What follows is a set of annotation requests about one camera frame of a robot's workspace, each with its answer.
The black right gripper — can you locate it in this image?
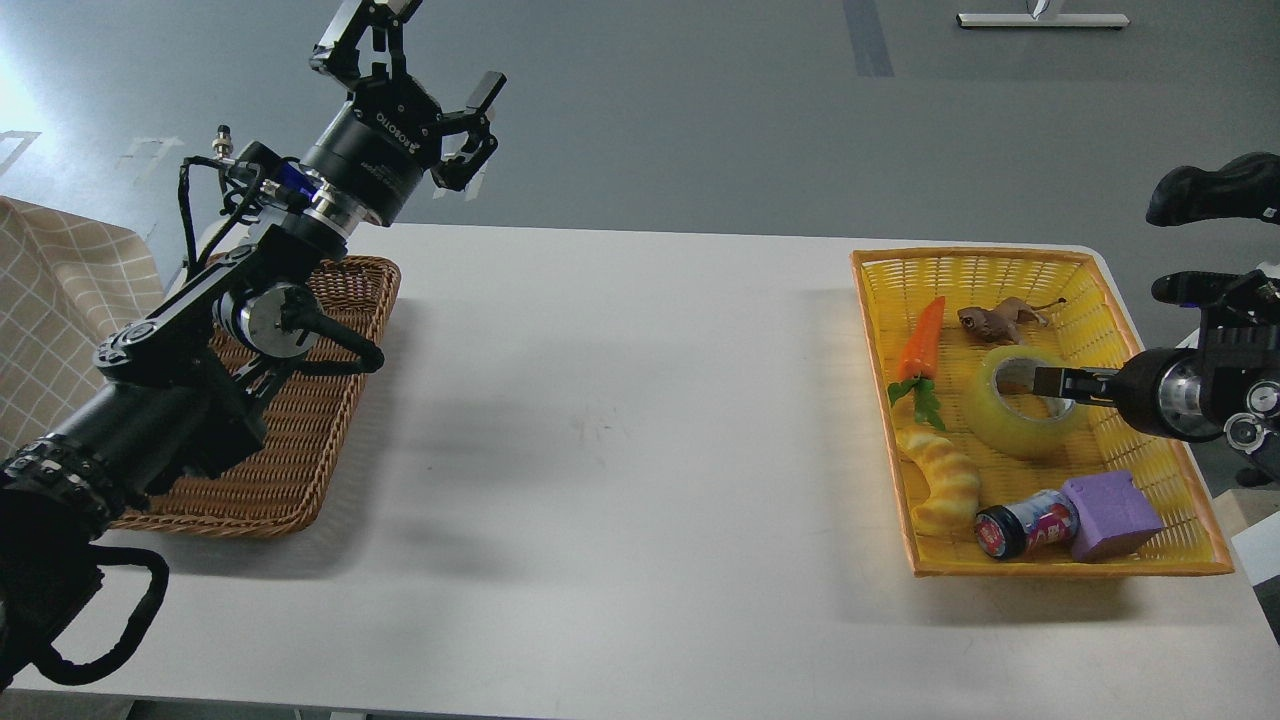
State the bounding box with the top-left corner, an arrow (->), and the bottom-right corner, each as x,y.
1029,348 -> 1196,439

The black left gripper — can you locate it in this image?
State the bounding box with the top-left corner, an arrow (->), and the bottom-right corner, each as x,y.
300,0 -> 507,227

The yellow tape roll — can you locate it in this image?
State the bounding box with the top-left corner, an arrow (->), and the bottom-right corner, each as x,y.
960,345 -> 1085,459

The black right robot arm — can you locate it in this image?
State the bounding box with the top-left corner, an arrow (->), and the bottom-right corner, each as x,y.
1030,269 -> 1279,486

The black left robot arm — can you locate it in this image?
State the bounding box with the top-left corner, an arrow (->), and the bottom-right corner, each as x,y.
3,1 -> 507,685

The brown toy animal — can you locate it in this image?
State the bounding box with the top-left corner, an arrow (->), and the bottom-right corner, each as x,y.
957,297 -> 1066,345

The purple foam block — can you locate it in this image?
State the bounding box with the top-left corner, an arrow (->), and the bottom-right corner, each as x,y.
1060,469 -> 1165,562

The yellow plastic basket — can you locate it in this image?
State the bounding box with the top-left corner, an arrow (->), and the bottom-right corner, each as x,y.
850,246 -> 1234,577

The red and black can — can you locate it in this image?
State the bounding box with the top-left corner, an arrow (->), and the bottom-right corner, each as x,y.
973,489 -> 1080,561

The orange toy carrot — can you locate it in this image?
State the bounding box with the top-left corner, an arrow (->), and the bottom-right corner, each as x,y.
886,296 -> 947,432

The yellow toy croissant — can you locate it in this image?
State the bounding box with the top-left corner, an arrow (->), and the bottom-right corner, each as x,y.
895,427 -> 980,537

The black shoe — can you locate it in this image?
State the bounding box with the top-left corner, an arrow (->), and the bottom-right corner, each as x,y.
1146,152 -> 1279,227

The white metal stand base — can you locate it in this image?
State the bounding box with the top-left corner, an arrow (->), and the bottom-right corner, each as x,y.
955,1 -> 1132,29

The beige checkered cloth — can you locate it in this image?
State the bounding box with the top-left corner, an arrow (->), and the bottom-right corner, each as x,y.
1,197 -> 164,457

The brown wicker basket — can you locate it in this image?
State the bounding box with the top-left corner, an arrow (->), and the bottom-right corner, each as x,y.
113,255 -> 401,538

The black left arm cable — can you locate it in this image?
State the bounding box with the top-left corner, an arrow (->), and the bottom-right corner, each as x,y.
28,548 -> 172,687

